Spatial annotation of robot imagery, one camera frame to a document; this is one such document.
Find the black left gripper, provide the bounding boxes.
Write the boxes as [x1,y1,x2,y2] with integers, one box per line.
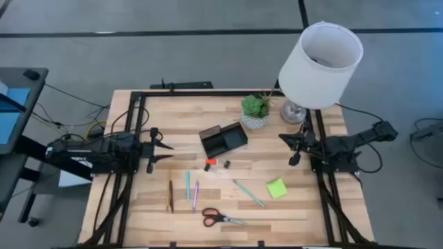
[136,127,175,174]

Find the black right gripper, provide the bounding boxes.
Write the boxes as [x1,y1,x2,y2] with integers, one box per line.
[278,131,326,167]

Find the green sticky note pad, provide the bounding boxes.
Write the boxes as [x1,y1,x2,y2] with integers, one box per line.
[266,178,289,200]

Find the yellow pencil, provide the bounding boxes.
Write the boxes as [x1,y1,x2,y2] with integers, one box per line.
[165,171,172,212]

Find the purple pen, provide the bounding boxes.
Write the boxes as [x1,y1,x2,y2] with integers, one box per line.
[192,179,200,212]

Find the red and black scissors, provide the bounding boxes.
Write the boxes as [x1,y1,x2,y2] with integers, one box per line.
[201,207,248,228]

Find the black mesh desk organizer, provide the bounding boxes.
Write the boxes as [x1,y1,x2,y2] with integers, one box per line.
[199,121,248,159]

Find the green succulent in patterned pot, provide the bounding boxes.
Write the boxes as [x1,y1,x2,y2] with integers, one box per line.
[240,90,278,131]

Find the white shade silver table lamp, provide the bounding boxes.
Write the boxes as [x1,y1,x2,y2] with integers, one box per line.
[278,20,364,125]

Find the black mounting bar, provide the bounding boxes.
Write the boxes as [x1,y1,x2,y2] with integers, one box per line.
[150,78,215,90]

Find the white paper sheet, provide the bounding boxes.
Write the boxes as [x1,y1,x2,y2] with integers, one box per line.
[57,157,93,188]

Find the gray side desk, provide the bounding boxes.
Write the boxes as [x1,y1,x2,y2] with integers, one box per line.
[0,67,93,224]

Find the black computer mouse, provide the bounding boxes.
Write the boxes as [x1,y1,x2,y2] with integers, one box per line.
[23,68,41,81]

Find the blue screen monitor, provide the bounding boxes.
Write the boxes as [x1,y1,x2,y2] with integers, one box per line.
[0,81,32,146]

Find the black left base cable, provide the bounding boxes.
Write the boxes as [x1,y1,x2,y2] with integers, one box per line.
[110,106,150,138]

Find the yellow floor cable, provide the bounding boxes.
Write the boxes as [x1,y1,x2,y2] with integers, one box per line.
[85,119,107,140]

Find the black metal table frame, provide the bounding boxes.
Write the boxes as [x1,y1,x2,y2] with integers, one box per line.
[81,90,374,248]

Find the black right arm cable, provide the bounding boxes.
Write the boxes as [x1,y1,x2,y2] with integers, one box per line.
[334,102,384,174]

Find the black floor cable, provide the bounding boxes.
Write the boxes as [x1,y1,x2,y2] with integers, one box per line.
[30,82,111,129]

